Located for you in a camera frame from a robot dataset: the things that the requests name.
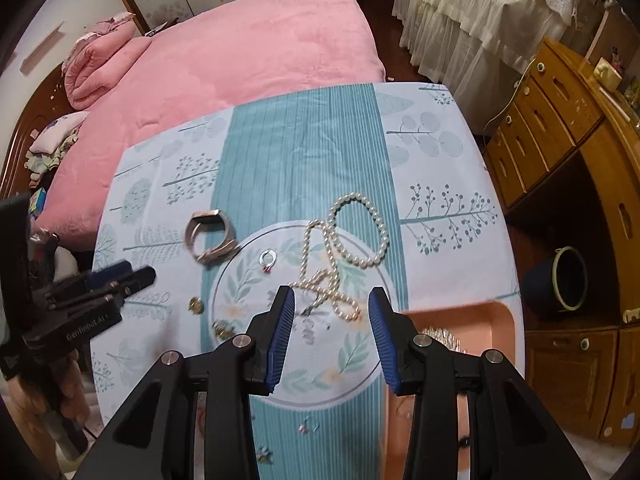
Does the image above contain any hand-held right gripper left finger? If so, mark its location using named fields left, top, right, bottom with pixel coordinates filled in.
left=75, top=285, right=297, bottom=480

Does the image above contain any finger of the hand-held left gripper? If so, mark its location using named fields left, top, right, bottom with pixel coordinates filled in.
left=55, top=261, right=133, bottom=301
left=45, top=266, right=157, bottom=318

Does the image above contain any floral pillow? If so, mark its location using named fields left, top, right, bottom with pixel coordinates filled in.
left=27, top=111, right=91, bottom=153

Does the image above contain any cream mug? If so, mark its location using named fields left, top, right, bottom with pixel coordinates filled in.
left=595, top=59, right=623, bottom=86

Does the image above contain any pink fleece blanket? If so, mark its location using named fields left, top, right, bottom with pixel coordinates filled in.
left=32, top=0, right=386, bottom=251

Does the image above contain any white cable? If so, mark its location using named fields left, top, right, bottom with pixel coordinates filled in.
left=482, top=67, right=531, bottom=136

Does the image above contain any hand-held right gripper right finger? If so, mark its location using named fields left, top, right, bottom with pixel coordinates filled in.
left=368, top=287, right=593, bottom=480

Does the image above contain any gold jewelry piece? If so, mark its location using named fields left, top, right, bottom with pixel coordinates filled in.
left=422, top=326, right=463, bottom=348

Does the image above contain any folded pink quilt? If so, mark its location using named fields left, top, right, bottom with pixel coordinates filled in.
left=62, top=12, right=151, bottom=111

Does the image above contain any person's left hand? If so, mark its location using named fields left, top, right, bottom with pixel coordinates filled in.
left=59, top=347, right=93, bottom=413

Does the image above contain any white lace furniture cover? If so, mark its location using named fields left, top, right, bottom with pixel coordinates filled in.
left=391, top=0, right=616, bottom=96

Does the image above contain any wooden desk with drawers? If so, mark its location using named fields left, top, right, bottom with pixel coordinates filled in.
left=482, top=35, right=640, bottom=461

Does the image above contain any dark blue waste bin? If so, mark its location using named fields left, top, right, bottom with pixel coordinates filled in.
left=525, top=246, right=588, bottom=318

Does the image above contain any silver wrist watch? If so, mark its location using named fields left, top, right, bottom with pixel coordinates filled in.
left=185, top=208, right=240, bottom=265

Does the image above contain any teal leaf print tablecloth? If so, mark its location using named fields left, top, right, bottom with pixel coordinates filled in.
left=90, top=81, right=523, bottom=480

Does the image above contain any dark wooden headboard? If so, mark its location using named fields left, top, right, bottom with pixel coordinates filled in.
left=0, top=67, right=76, bottom=196

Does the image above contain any white pearl necklace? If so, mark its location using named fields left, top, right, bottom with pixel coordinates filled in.
left=290, top=192, right=390, bottom=321

